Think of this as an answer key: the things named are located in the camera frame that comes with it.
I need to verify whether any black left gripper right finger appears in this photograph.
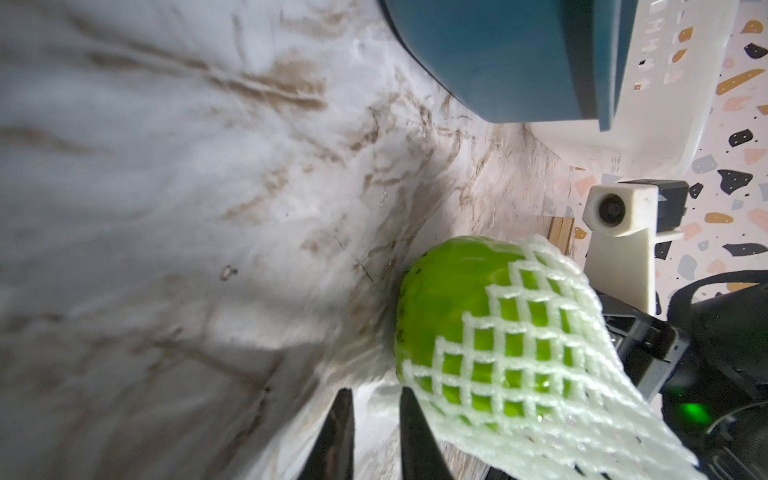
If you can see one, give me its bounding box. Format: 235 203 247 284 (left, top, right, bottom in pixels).
399 387 453 480

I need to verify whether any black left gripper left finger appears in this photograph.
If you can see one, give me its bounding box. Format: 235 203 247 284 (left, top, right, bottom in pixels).
298 388 355 480

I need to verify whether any green custard apple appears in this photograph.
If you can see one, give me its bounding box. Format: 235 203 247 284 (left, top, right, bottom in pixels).
394 237 594 435

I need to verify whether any dark blue net bin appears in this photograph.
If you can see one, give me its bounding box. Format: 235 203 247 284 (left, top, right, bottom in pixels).
381 0 638 131

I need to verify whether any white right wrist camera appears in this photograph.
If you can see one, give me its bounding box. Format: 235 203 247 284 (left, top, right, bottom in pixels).
582 179 689 314

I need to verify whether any wooden chessboard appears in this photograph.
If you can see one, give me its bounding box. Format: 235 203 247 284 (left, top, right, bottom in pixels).
547 217 575 256

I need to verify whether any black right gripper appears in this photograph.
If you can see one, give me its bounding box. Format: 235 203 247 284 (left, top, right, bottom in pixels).
598 270 767 479

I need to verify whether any white plastic basket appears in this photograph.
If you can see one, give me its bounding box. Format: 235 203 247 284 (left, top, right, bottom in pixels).
529 1 738 179

